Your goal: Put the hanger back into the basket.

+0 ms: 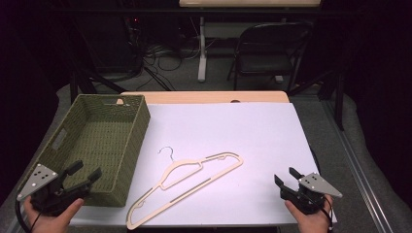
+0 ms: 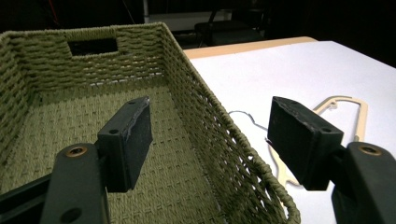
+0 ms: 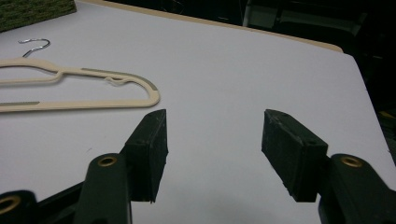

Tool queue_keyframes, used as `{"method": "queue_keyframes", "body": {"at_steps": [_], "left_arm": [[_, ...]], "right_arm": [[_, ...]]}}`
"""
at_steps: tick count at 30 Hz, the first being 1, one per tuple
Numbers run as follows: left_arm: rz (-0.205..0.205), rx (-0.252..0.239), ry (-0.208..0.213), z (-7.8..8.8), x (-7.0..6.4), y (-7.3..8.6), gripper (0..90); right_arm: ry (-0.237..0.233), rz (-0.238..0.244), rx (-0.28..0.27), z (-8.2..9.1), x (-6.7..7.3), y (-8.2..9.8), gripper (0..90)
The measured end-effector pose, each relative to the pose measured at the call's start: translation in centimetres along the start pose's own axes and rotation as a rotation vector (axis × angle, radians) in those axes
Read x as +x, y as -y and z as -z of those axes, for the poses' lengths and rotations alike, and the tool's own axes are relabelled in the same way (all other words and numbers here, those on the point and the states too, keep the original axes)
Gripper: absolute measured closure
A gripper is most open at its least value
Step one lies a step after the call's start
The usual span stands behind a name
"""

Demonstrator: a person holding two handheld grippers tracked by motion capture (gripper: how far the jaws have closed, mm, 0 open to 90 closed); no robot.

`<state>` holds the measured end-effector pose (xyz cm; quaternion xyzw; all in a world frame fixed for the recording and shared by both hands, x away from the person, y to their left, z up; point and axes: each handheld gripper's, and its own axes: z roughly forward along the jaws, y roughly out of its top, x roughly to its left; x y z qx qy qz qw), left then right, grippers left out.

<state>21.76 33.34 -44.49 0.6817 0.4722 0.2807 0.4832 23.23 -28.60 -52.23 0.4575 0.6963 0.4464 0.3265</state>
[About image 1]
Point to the person's right hand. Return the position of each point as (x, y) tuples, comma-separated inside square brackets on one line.
[(309, 221)]

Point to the beige clothes hanger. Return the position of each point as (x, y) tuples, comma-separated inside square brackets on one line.
[(181, 187)]

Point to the green woven basket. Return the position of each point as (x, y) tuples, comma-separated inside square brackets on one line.
[(94, 145)]

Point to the black folding chair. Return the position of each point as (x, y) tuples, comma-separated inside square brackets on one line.
[(268, 55)]

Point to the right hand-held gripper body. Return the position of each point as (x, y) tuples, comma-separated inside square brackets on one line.
[(307, 194)]

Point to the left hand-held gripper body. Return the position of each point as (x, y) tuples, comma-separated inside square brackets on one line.
[(48, 191)]

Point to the light wooden desk top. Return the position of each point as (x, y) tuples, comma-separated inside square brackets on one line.
[(249, 3)]

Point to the person's left hand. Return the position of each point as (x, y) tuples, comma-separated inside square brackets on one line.
[(48, 220)]

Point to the white table mat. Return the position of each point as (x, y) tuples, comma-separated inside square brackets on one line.
[(207, 161)]

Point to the white desk leg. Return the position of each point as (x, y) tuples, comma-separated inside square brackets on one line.
[(202, 48)]

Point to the black metal stand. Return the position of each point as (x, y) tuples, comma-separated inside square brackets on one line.
[(87, 77), (330, 87)]

